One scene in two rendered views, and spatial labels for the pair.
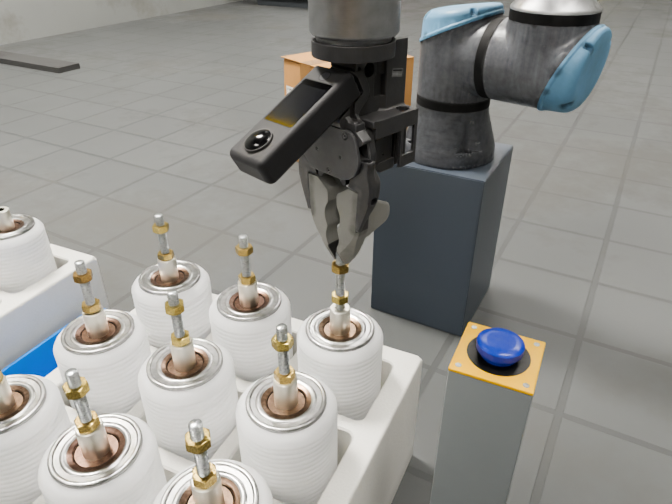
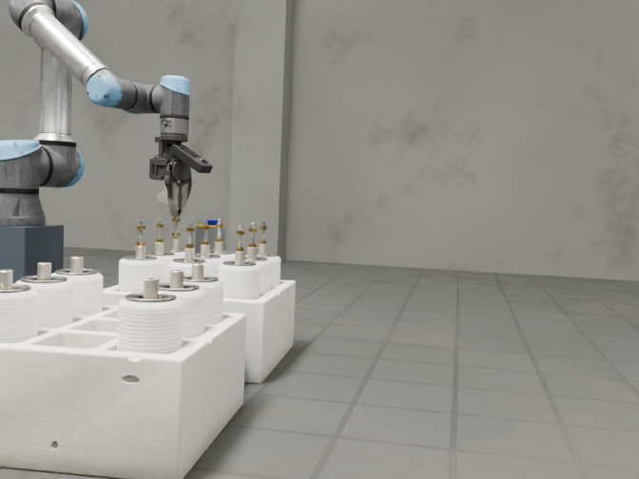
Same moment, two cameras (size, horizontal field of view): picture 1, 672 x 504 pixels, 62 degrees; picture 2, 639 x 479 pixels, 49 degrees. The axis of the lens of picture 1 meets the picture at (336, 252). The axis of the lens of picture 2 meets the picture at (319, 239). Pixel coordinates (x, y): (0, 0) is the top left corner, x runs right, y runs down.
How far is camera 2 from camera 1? 2.00 m
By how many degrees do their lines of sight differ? 103
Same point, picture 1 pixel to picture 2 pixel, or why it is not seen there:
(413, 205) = (41, 251)
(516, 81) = (66, 172)
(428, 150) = (38, 216)
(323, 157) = (180, 174)
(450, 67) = (38, 169)
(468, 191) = (59, 233)
